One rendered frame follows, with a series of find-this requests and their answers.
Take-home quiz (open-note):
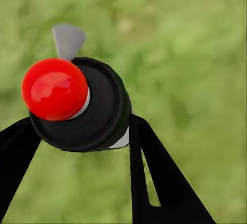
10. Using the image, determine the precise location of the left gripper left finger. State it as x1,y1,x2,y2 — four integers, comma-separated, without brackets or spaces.
0,117,42,224

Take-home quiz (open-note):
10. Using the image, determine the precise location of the insectifuge atomizer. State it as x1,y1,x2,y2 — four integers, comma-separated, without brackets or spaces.
21,23,133,152

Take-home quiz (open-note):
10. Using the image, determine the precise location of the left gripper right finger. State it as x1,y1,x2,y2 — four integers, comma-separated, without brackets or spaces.
129,113,216,224

